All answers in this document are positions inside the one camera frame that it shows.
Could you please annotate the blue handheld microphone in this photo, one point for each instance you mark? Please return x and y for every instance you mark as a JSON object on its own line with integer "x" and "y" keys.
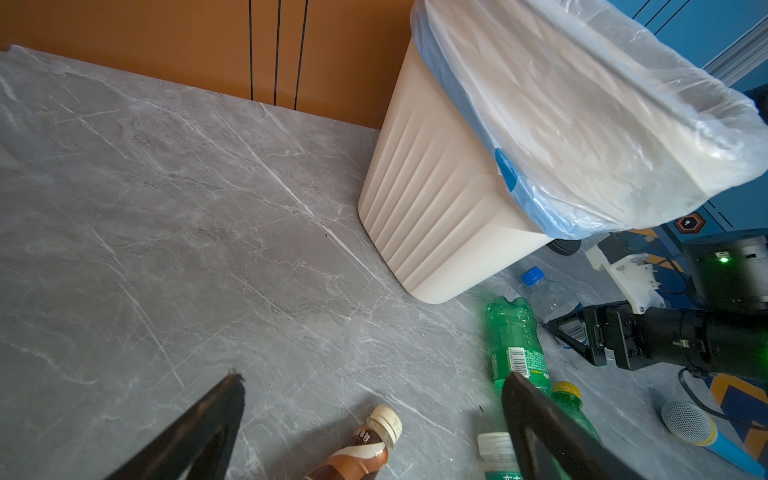
{"x": 694, "y": 426}

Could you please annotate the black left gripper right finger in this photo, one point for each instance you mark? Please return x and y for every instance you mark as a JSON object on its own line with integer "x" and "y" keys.
{"x": 547, "y": 442}

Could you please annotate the white green label tea bottle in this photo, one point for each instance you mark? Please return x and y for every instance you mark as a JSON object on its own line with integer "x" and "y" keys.
{"x": 499, "y": 460}

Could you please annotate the green sprite bottle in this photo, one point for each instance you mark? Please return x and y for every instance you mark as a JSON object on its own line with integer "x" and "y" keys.
{"x": 514, "y": 346}
{"x": 568, "y": 397}

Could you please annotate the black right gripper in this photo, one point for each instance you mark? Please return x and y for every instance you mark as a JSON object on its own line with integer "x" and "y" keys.
{"x": 703, "y": 341}

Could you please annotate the aluminium frame post right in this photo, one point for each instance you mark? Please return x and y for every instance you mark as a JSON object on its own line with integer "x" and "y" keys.
{"x": 739, "y": 59}

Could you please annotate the brown coffee drink bottle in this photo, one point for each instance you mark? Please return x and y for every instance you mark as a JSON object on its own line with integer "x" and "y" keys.
{"x": 367, "y": 452}

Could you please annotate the white ribbed trash bin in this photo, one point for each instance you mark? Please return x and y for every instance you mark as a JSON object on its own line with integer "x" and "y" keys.
{"x": 433, "y": 202}

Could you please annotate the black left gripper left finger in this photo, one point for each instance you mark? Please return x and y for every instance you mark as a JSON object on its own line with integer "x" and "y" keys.
{"x": 199, "y": 444}

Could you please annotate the black microphone desk stand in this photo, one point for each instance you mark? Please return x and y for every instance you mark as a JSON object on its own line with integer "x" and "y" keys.
{"x": 564, "y": 247}

